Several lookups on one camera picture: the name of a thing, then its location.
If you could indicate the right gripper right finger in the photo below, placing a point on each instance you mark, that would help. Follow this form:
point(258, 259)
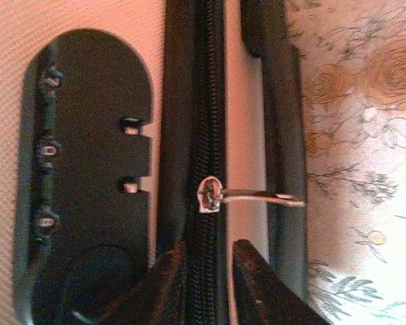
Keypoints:
point(260, 294)

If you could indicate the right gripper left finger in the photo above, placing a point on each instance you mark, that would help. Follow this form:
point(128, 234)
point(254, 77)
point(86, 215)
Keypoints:
point(162, 291)

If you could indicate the silver zipper pull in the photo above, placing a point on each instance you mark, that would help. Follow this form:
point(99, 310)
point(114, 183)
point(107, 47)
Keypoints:
point(208, 194)

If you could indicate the white hard-shell suitcase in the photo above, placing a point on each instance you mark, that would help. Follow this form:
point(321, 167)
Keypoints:
point(88, 152)

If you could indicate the floral tablecloth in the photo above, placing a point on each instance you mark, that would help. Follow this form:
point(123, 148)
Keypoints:
point(358, 135)

